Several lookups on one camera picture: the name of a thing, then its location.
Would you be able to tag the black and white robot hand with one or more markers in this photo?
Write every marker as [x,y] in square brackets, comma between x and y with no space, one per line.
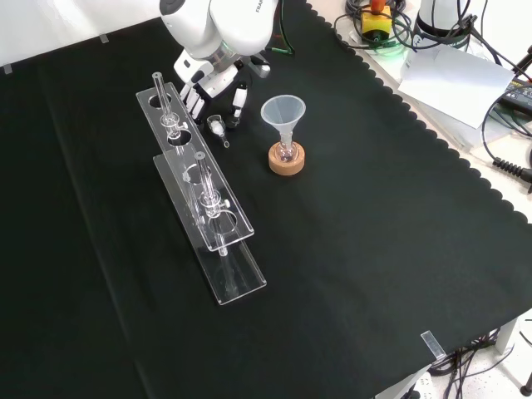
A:
[216,79]

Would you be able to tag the translucent plastic funnel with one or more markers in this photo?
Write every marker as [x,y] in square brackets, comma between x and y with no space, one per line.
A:
[282,112]

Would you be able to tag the clear acrylic funnel stand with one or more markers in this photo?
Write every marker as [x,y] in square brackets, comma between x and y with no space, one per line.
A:
[232,287]

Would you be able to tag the small round-bottom glass flask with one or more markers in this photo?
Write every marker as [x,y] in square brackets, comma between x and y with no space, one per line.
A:
[286,154]

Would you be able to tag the clear tape strip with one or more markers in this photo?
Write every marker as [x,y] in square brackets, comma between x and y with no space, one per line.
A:
[104,38]
[432,346]
[7,69]

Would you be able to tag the yellow stop button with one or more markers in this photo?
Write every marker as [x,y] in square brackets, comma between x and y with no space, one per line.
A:
[376,23]

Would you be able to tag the black cloth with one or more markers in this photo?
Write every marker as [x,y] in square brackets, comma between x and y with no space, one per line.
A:
[353,249]

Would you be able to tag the pale board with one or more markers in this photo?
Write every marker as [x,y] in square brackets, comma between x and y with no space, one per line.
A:
[449,79]

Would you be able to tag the black power adapter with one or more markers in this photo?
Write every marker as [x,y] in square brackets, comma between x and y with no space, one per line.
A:
[519,97]

